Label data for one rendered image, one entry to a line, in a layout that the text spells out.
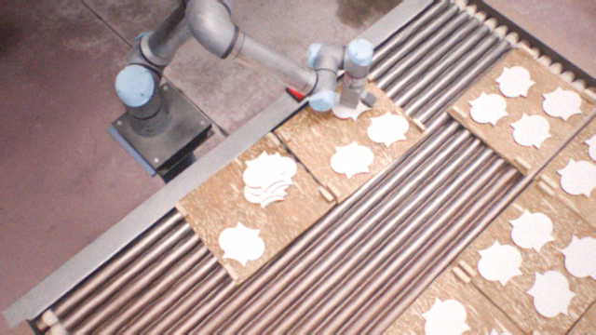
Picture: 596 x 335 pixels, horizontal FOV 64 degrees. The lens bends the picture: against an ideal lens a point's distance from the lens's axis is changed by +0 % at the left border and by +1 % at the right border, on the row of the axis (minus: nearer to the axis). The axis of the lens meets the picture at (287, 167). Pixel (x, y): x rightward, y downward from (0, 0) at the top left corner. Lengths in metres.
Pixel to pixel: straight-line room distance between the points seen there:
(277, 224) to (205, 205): 0.25
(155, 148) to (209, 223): 0.34
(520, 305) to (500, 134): 0.58
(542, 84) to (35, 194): 2.51
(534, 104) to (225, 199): 1.14
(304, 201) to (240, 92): 1.45
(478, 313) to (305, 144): 0.75
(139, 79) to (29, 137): 1.64
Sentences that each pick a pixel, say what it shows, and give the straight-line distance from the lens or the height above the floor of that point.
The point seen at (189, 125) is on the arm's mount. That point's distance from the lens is 1.72.
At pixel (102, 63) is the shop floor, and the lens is 3.24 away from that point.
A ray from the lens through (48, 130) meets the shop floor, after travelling 3.10.
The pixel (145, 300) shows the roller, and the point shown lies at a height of 0.92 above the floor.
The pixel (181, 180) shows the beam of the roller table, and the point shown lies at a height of 0.92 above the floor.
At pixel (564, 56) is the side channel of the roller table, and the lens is 2.08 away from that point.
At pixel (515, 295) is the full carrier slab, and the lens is 1.63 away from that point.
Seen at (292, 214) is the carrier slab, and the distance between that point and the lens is 1.55.
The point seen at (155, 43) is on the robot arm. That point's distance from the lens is 1.58.
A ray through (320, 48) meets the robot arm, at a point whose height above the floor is 1.25.
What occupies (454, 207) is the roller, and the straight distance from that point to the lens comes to 1.66.
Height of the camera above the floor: 2.40
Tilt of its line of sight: 66 degrees down
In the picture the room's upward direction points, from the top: 3 degrees counter-clockwise
